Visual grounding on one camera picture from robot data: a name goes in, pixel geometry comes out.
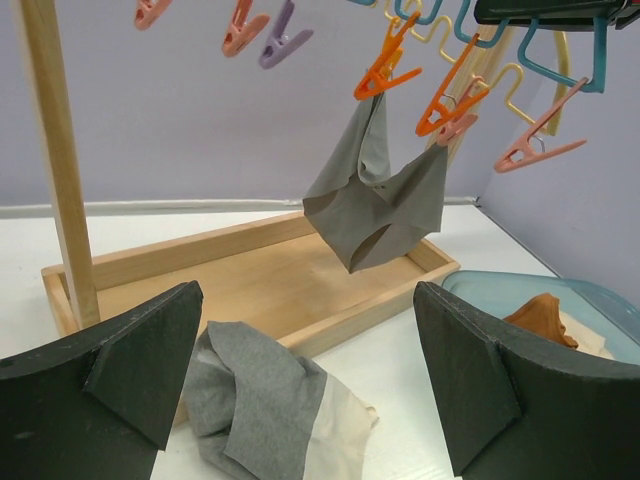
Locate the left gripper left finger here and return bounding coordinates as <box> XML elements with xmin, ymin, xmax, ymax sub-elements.
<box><xmin>1</xmin><ymin>281</ymin><xmax>203</xmax><ymax>479</ymax></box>

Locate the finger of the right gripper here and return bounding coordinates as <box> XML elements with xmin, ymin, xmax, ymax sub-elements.
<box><xmin>474</xmin><ymin>0</ymin><xmax>639</xmax><ymax>29</ymax></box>

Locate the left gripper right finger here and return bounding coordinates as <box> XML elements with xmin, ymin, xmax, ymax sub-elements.
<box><xmin>413</xmin><ymin>282</ymin><xmax>639</xmax><ymax>479</ymax></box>

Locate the blue plastic hanger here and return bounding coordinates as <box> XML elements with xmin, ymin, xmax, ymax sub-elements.
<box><xmin>132</xmin><ymin>0</ymin><xmax>611</xmax><ymax>175</ymax></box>

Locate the orange and cream underwear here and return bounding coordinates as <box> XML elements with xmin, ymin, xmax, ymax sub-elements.
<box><xmin>504</xmin><ymin>293</ymin><xmax>578</xmax><ymax>350</ymax></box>

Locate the beige cotton underwear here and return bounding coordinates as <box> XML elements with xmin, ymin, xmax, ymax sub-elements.
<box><xmin>567</xmin><ymin>324</ymin><xmax>615</xmax><ymax>360</ymax></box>

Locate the grey and cream underwear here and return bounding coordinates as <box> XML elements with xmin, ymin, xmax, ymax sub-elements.
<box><xmin>183</xmin><ymin>322</ymin><xmax>379</xmax><ymax>479</ymax></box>

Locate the plain grey underwear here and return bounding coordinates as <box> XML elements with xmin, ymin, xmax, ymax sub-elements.
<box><xmin>302</xmin><ymin>94</ymin><xmax>448</xmax><ymax>273</ymax></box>

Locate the teal plastic bin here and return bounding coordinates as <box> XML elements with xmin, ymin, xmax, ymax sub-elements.
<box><xmin>443</xmin><ymin>270</ymin><xmax>639</xmax><ymax>364</ymax></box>

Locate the wooden clothes rack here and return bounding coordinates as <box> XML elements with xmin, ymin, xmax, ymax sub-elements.
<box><xmin>14</xmin><ymin>0</ymin><xmax>521</xmax><ymax>431</ymax></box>

